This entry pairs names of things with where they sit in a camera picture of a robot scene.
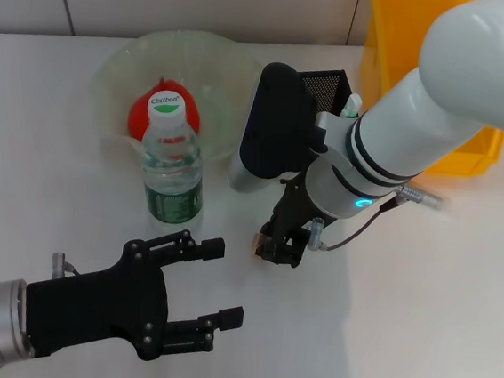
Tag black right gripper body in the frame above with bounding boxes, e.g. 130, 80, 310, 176
265, 176, 326, 250

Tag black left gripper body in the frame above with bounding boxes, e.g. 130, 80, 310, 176
20, 227, 177, 368

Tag beige eraser with barcode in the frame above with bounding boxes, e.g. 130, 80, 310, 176
250, 232, 270, 259

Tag clear green-label water bottle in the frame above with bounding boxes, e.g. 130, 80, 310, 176
132, 90, 213, 239

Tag orange toy fruit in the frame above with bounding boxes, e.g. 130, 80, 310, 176
125, 74, 205, 147

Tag black mesh pen holder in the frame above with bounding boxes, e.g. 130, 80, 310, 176
293, 65, 354, 119

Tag green glass fruit plate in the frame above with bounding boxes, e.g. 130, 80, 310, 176
85, 21, 276, 169

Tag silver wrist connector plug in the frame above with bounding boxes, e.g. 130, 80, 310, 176
307, 215, 327, 253
48, 250, 69, 280
394, 181, 435, 204

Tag yellow plastic bin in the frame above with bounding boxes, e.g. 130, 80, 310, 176
350, 0, 504, 182

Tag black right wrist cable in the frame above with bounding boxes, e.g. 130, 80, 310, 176
318, 190, 403, 259

